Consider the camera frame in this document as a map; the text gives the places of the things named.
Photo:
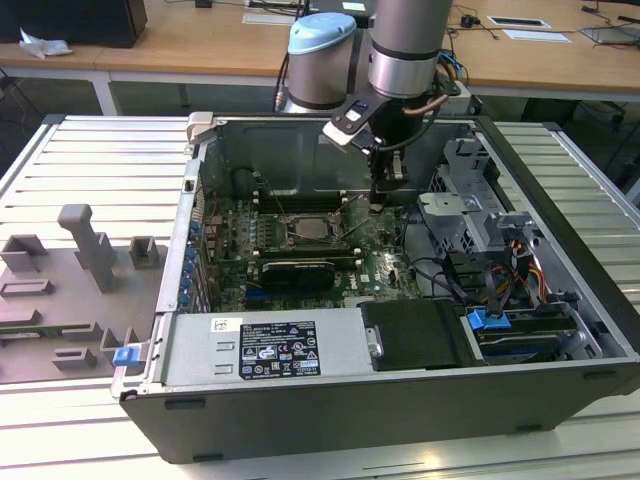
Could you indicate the long wooden desk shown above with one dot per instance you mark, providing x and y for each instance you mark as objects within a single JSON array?
[{"x": 200, "y": 45}]

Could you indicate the green motherboard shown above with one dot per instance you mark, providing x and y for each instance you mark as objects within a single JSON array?
[{"x": 372, "y": 260}]

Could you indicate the thin metal locking lever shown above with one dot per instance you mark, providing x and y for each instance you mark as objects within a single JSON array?
[
  {"x": 276, "y": 201},
  {"x": 359, "y": 216}
]

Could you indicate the open black PC case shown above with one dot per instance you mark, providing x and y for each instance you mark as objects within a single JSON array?
[{"x": 350, "y": 415}]

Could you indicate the RAM slot bank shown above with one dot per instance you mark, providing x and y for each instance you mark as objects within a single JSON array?
[
  {"x": 300, "y": 255},
  {"x": 300, "y": 202}
]

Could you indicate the silver power supply with label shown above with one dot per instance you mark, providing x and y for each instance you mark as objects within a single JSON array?
[{"x": 200, "y": 350}]

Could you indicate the black box on desk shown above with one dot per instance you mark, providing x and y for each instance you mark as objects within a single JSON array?
[{"x": 70, "y": 20}]

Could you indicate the hard disk in blue carrier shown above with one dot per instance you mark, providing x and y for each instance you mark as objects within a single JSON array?
[{"x": 520, "y": 332}]

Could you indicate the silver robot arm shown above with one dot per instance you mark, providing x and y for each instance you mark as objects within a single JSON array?
[{"x": 405, "y": 50}]

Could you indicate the silver perforated drive cage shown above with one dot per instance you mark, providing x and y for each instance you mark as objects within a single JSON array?
[{"x": 465, "y": 210}]

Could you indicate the grey parts rack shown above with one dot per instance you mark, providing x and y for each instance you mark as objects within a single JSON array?
[{"x": 75, "y": 300}]

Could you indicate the black graphics card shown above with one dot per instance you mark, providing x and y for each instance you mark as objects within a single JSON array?
[{"x": 297, "y": 276}]

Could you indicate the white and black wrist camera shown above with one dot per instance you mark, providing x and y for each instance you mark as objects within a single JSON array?
[{"x": 350, "y": 122}]

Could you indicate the green CPU with silver lid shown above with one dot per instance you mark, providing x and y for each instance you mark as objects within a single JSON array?
[{"x": 308, "y": 228}]

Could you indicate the CPU socket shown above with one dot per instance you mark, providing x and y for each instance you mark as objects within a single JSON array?
[{"x": 290, "y": 239}]

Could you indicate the green RAM stick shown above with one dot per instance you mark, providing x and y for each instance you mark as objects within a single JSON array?
[{"x": 35, "y": 330}]

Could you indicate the crumpled white paper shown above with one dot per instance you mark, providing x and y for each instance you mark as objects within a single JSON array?
[{"x": 45, "y": 45}]

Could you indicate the white paper sheet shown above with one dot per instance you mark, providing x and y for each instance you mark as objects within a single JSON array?
[{"x": 537, "y": 35}]

